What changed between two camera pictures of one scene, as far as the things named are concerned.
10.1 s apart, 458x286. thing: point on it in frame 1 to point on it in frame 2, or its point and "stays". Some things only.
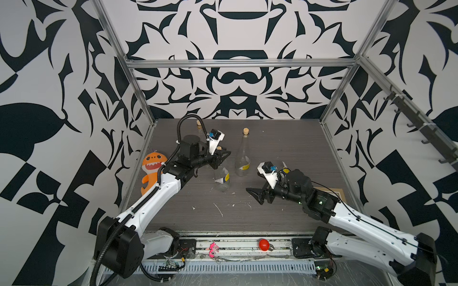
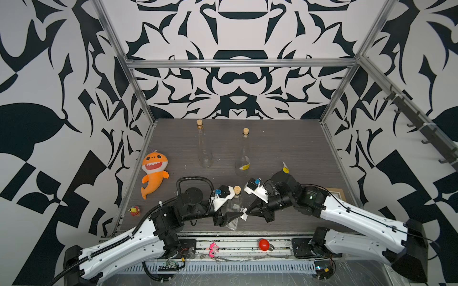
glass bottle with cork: [222, 180] to [234, 205]
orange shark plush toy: [151, 163] stays
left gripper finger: [219, 155] to [221, 220]
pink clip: [213, 248] stays
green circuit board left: [170, 266] stays
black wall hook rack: [448, 153] stays
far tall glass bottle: [243, 162] stays
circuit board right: [324, 270] stays
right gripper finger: [261, 195] to [257, 210]
